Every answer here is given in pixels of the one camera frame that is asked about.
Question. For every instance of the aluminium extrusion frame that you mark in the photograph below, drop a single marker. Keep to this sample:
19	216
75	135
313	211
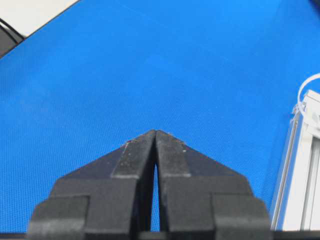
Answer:
296	199

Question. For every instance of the blue mesh mat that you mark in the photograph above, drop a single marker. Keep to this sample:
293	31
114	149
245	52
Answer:
220	75

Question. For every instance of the translucent white zip tie loop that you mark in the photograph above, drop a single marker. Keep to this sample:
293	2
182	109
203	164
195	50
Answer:
309	107

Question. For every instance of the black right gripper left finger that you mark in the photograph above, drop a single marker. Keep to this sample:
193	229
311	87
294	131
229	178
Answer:
107	199

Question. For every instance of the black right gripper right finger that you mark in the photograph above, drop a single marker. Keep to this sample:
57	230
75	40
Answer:
202	199

